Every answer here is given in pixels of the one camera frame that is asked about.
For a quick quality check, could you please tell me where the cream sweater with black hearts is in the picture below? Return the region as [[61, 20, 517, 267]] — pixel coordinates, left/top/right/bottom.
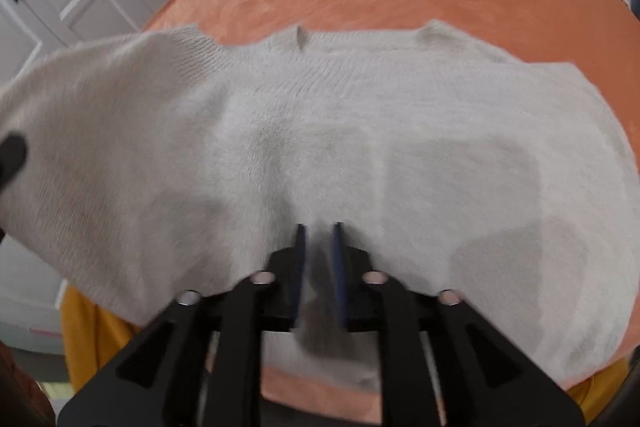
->
[[0, 19, 640, 395]]

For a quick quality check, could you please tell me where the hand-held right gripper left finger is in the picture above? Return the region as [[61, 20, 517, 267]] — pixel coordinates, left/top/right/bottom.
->
[[57, 223, 308, 427]]

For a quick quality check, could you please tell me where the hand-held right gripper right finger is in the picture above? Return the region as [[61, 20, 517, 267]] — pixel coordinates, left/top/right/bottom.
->
[[332, 222, 586, 427]]

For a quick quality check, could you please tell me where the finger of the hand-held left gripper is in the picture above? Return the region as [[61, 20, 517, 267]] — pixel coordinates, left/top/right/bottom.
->
[[0, 134, 29, 184]]

